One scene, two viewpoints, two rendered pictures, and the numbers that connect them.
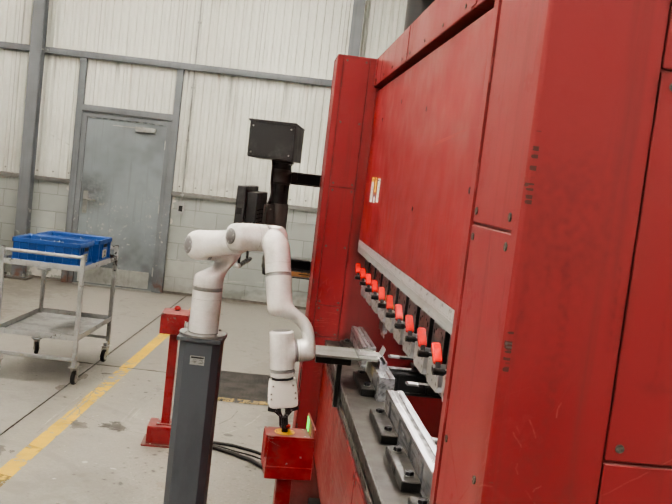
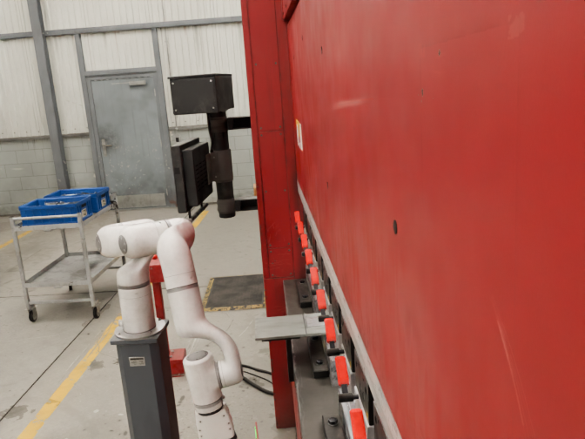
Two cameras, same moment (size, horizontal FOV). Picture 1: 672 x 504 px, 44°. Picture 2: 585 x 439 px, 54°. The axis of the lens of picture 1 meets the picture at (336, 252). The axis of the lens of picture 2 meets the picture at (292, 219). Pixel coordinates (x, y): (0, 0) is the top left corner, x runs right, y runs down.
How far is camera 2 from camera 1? 138 cm
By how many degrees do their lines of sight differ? 9
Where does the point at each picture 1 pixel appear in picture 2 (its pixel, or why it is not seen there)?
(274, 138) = (196, 92)
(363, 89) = (272, 25)
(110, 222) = (127, 159)
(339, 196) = (269, 140)
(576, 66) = not seen: outside the picture
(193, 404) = (144, 404)
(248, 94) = (211, 37)
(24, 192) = (57, 149)
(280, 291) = (185, 311)
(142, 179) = (144, 122)
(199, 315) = (129, 314)
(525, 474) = not seen: outside the picture
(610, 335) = not seen: outside the picture
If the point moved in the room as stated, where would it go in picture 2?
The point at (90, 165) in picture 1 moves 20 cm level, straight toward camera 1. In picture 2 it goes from (102, 118) to (101, 119)
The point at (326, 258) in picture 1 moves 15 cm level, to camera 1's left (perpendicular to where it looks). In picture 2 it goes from (268, 203) to (239, 205)
